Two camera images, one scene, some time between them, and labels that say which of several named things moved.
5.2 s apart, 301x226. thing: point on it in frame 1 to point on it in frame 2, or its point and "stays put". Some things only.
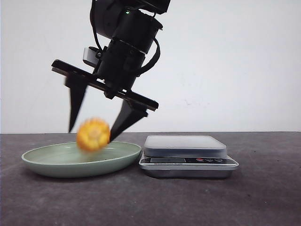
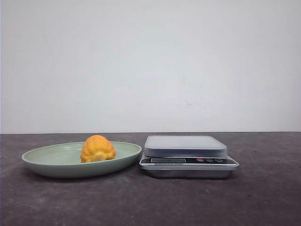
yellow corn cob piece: x=93 y=134 to x=96 y=148
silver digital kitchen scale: x=186 y=157 stays put
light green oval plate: x=68 y=160 stays put
